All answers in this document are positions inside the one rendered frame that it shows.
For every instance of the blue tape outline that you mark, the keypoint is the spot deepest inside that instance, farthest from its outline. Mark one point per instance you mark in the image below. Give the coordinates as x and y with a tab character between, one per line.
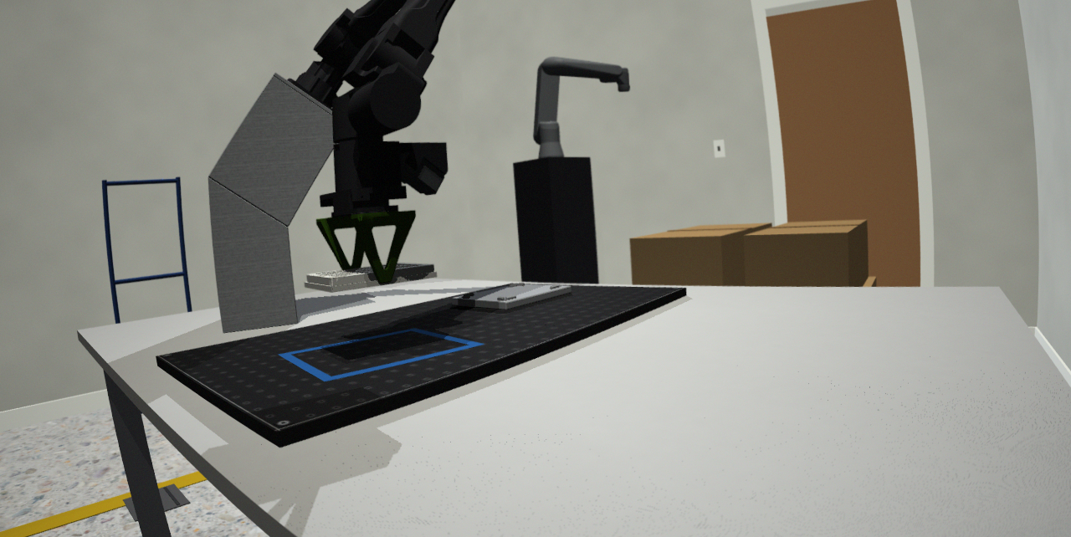
324	377

